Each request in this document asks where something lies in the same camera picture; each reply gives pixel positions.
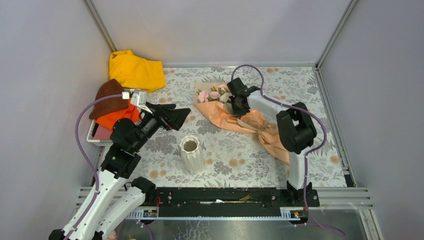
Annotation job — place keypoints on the pink cloth in basket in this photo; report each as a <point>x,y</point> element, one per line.
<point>101,133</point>

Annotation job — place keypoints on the brown cloth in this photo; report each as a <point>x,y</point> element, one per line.
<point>110,105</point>

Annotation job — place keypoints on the orange cloth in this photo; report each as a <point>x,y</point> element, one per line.
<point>107,121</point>

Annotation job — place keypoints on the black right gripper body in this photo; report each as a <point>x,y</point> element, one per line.
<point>232,107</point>

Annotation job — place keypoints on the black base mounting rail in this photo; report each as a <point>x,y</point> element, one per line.
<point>228,202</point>

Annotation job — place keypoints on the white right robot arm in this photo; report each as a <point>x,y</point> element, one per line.
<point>295,128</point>

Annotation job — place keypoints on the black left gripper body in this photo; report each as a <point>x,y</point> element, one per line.
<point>151,124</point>

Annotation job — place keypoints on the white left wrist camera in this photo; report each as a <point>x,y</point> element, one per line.
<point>138,98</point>

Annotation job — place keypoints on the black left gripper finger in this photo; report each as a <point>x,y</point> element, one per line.
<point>158,108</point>
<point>173,119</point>

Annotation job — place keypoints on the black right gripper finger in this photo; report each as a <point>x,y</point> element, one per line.
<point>245,107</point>
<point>237,107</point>

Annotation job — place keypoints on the white plastic basket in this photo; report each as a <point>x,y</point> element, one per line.
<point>94,126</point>

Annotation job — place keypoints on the floral patterned table mat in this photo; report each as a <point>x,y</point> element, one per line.
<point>231,159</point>

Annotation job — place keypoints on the flower bouquet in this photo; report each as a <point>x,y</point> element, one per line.
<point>207,100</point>

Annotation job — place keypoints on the white ribbed vase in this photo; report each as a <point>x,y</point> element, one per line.
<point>192,154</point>

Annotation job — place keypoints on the yellow cloth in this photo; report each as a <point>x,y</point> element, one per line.
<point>134,72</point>

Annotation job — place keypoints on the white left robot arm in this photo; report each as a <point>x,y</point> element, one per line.
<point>96,218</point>

